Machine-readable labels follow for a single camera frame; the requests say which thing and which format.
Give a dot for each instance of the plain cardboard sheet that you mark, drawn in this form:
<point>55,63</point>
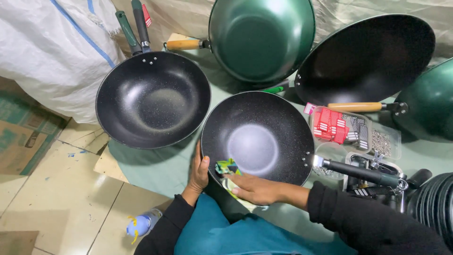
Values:
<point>108,166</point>

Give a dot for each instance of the beige tarp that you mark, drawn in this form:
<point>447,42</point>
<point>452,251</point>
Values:
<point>354,14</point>

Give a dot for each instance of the clear tray of metal screws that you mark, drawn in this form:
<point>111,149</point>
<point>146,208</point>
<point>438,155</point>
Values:
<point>384,141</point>

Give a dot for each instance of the flattened printed cardboard box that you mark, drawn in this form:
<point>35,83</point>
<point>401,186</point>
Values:
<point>21,138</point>

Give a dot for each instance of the metal tray with tools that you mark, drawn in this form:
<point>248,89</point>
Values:
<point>368,164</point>

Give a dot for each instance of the pink tag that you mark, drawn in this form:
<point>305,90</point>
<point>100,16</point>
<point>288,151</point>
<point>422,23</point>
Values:
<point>309,108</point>

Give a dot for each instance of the person's left hand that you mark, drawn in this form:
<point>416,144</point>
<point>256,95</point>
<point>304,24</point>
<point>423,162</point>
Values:
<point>198,177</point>

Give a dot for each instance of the clear round plastic container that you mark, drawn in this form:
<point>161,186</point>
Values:
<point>332,152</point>

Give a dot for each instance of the multicoloured cleaning cloth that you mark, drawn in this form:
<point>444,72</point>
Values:
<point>226,166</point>

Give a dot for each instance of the person's right hand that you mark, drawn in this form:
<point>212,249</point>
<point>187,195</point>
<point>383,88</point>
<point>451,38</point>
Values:
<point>260,189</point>

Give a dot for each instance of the red striped hang tag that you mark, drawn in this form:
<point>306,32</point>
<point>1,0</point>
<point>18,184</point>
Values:
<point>146,16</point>

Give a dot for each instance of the clear tray of striped tags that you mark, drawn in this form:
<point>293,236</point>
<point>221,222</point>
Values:
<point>336,127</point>

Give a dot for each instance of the blue plastic bottle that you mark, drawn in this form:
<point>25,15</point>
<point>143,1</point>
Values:
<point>141,223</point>

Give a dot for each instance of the green table cloth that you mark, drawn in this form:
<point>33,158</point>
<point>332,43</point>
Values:
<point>155,166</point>

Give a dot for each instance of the white woven sack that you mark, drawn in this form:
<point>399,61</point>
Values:
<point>53,53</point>

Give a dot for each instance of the teal apron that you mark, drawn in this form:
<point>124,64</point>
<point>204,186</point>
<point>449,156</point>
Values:
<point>230,233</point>

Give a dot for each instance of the brown cardboard piece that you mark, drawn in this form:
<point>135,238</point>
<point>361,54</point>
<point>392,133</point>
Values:
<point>17,243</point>

